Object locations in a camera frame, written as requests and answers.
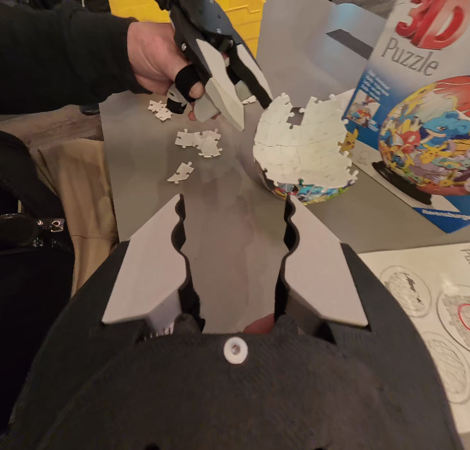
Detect black bag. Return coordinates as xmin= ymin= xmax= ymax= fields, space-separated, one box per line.
xmin=0 ymin=130 xmax=76 ymax=436

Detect person's left hand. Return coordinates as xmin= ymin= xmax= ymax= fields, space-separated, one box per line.
xmin=127 ymin=21 xmax=221 ymax=123

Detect yellow plastic bin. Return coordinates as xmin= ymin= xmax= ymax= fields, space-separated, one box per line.
xmin=107 ymin=0 xmax=267 ymax=59

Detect puzzle ball cardboard box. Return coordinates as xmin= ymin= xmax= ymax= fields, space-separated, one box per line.
xmin=340 ymin=0 xmax=470 ymax=234

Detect person's khaki trousers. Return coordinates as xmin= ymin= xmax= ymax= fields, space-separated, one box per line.
xmin=35 ymin=138 xmax=120 ymax=296

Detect joined white puzzle pieces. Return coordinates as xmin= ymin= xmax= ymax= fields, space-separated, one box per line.
xmin=175 ymin=128 xmax=223 ymax=158

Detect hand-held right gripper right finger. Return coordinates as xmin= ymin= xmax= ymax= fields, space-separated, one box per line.
xmin=274 ymin=195 xmax=369 ymax=336

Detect white instruction sheet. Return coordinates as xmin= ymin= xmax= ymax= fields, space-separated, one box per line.
xmin=358 ymin=242 xmax=470 ymax=406

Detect partly built puzzle ball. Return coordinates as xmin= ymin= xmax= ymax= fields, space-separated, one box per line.
xmin=253 ymin=93 xmax=358 ymax=205

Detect person's right hand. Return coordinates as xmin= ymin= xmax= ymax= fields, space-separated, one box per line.
xmin=243 ymin=313 xmax=276 ymax=335

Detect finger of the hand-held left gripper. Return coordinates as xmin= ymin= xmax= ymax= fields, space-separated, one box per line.
xmin=228 ymin=42 xmax=274 ymax=109
xmin=195 ymin=38 xmax=246 ymax=132

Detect person's left forearm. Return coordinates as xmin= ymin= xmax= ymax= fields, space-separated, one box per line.
xmin=0 ymin=2 xmax=147 ymax=114

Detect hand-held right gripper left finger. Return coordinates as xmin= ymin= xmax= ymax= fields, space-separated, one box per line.
xmin=102 ymin=194 xmax=205 ymax=338

